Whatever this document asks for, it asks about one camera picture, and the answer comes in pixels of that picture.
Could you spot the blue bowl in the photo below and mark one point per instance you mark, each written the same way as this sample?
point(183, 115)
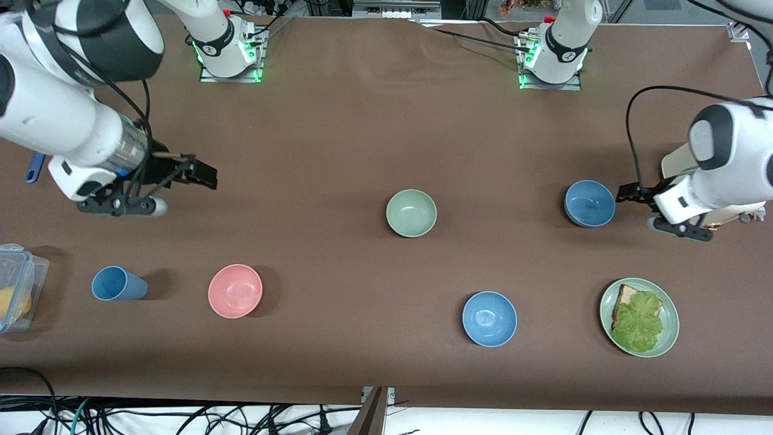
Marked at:
point(590, 202)
point(489, 318)

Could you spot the green lettuce leaf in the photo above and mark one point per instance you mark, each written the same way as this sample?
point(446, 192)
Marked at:
point(640, 323)

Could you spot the brown table cover mat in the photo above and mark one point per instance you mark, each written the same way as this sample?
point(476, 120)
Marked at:
point(386, 151)

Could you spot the pale green bowl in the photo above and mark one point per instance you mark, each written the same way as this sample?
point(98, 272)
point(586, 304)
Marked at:
point(410, 212)

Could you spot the clear plastic lidded container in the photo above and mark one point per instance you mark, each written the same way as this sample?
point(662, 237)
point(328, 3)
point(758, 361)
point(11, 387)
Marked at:
point(37, 272)

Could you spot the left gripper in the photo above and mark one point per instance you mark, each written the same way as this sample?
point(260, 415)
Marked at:
point(641, 194)

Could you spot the yellow food item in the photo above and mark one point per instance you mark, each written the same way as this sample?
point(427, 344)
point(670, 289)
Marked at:
point(12, 302)

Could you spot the thin brass black rod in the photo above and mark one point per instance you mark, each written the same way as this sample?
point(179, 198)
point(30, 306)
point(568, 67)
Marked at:
point(175, 157)

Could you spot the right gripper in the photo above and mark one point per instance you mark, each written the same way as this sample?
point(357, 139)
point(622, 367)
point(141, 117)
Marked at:
point(162, 167)

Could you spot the pink bowl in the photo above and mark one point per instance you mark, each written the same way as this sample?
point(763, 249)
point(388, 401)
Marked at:
point(234, 291)

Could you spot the white power strip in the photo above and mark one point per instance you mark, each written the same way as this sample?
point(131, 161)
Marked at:
point(403, 13)

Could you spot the cream white toaster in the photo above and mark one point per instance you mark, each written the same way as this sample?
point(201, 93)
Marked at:
point(676, 163)

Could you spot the metal corner clamp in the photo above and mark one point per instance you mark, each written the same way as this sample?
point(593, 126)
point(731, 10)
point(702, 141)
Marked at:
point(738, 31)

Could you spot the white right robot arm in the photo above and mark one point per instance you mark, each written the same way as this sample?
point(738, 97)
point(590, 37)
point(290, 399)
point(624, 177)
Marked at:
point(54, 121)

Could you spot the metal table edge bracket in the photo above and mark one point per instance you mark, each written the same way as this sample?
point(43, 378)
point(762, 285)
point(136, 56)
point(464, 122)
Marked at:
point(389, 394)

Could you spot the pale green plate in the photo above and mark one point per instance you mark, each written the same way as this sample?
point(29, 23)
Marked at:
point(671, 320)

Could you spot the blue plastic cup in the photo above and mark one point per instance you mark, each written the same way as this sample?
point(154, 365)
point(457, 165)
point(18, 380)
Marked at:
point(118, 284)

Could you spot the toasted bread slice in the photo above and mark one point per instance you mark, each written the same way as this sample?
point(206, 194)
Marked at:
point(628, 295)

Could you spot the dark grey metal bar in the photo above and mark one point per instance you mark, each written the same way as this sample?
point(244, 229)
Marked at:
point(369, 420)

